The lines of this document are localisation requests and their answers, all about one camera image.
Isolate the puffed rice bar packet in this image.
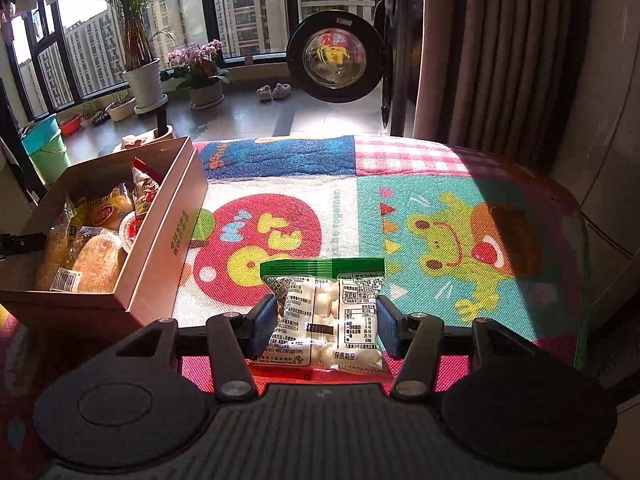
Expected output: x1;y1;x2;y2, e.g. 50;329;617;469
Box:
36;200;76;290

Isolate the barcode bread loaf packet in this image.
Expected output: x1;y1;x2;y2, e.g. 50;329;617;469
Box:
49;226;122;294

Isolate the green-edged white candy bag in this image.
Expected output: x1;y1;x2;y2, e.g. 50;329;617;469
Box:
257;258;387;375

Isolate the round bun red logo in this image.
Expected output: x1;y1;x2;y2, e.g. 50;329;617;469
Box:
85;183;134;231

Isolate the pink cardboard box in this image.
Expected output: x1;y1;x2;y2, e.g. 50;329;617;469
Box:
1;138;207;339

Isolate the red lid jelly cup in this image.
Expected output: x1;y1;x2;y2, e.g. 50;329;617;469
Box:
118;211;141;254

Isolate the red peanut snack bag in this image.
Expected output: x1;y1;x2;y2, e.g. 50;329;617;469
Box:
131;157;163;224

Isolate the yellow snack bar packet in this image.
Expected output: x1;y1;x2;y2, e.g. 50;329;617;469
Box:
67;197;88;242

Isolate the green plastic bucket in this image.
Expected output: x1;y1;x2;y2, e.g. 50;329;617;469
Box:
29;131;70;186

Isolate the teal plastic bucket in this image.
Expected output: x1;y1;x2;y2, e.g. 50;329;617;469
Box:
21;114;58;156

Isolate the colourful cartoon play mat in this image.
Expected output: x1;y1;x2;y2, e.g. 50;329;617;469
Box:
172;136;587;362

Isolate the red plastic basin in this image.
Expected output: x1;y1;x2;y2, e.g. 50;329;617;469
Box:
60;114;82;136

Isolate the low white planter bowl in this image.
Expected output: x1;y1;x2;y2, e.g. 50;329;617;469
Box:
105;96;136;122

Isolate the pair of white slippers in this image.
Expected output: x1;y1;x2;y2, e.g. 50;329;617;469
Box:
256;84;292;103

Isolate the pink flower pot plant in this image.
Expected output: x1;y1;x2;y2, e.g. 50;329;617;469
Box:
168;39;229;110

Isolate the tall plant white pot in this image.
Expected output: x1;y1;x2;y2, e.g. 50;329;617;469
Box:
104;0;168;115

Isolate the round washing machine door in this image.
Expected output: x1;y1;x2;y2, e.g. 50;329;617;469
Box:
286;10;385;103

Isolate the brown curtain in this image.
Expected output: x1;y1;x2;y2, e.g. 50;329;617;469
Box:
413;0;591;172

